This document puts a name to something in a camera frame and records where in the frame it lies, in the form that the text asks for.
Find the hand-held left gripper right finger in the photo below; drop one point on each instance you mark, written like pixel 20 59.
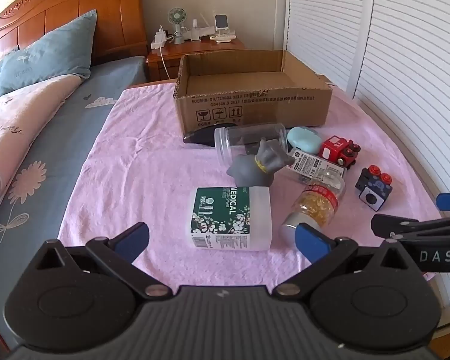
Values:
pixel 311 243

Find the dark blue fidget cube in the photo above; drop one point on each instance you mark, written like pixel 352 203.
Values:
pixel 373 191

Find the small green desk fan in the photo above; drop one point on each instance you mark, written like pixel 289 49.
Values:
pixel 176 17

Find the wooden nightstand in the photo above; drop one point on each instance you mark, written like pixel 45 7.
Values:
pixel 195 50

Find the pink towel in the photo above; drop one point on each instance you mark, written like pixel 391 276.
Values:
pixel 135 157

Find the teal earbuds case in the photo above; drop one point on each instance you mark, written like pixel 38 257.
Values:
pixel 302 138

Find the white barcode packet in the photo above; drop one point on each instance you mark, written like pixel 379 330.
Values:
pixel 307 163

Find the wooden headboard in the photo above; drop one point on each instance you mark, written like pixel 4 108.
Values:
pixel 78 3

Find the brown cardboard box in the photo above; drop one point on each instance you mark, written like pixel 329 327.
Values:
pixel 247 101

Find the red toy train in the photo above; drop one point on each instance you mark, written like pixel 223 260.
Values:
pixel 333 148

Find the phone on white stand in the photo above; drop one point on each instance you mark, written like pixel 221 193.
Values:
pixel 221 20

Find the flat white device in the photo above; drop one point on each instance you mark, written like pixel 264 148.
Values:
pixel 225 38

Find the capsule bottle with silver cap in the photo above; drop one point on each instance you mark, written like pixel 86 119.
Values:
pixel 318 200

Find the white louvered closet door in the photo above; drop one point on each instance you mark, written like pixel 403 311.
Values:
pixel 427 63
pixel 330 18

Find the white cotton swab container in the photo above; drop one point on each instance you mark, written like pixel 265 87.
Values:
pixel 225 217

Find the blue floral bed sheet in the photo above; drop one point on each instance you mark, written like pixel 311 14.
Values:
pixel 60 138

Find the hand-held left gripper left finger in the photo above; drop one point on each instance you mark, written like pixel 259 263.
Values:
pixel 133 242

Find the clear plastic jar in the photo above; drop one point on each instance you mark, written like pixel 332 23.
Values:
pixel 240 138

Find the white power strip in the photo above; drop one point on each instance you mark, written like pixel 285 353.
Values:
pixel 158 41

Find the grey toy cat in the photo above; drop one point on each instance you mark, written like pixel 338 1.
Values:
pixel 251 168

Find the pink quilt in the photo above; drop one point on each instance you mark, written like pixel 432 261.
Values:
pixel 7 131

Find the black folding knife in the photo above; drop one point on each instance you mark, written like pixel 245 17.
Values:
pixel 200 137

